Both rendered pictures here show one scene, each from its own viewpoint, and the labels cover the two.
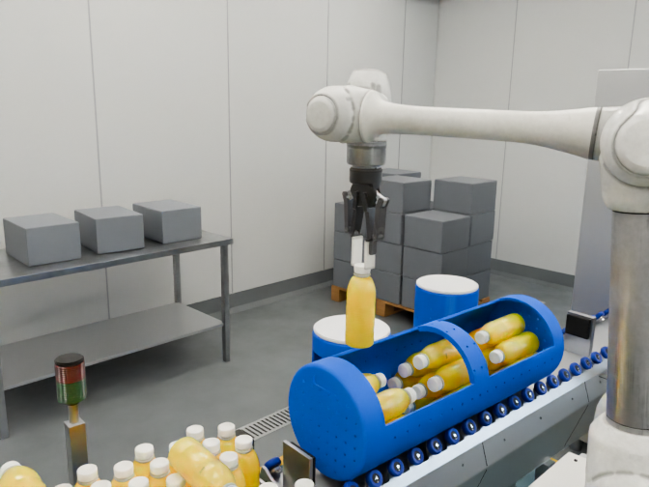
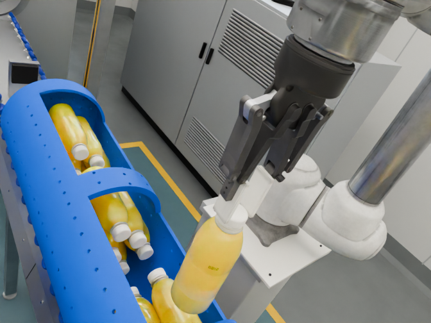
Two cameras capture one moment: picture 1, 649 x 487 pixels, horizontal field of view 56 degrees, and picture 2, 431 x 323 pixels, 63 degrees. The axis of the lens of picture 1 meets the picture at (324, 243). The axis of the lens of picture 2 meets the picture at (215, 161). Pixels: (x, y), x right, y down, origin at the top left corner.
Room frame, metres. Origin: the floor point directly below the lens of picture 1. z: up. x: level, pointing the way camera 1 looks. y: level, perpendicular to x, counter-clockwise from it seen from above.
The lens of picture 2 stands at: (1.50, 0.27, 1.76)
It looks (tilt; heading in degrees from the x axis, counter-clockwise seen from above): 33 degrees down; 263
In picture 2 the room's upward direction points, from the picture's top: 24 degrees clockwise
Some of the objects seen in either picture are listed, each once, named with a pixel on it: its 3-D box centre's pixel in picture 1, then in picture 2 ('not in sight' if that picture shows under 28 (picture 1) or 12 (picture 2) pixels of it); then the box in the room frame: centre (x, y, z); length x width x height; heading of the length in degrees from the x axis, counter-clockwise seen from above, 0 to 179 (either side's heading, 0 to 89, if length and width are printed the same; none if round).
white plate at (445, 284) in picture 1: (447, 284); not in sight; (2.69, -0.56, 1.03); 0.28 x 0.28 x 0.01
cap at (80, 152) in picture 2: (481, 337); (81, 153); (1.74, -0.48, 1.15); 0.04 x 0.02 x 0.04; 41
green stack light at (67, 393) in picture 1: (71, 387); not in sight; (1.30, 0.57, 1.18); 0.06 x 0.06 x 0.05
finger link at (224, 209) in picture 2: (356, 250); (230, 196); (1.42, -0.08, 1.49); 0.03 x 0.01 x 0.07; 130
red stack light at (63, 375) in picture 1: (70, 370); not in sight; (1.30, 0.57, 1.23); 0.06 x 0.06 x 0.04
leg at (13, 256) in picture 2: not in sight; (11, 254); (2.03, -0.69, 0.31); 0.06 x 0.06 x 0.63; 41
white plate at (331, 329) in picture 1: (352, 329); not in sight; (2.11, -0.10, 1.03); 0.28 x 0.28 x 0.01
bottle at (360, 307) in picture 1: (360, 307); (208, 261); (1.40, -0.09, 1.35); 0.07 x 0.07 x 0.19
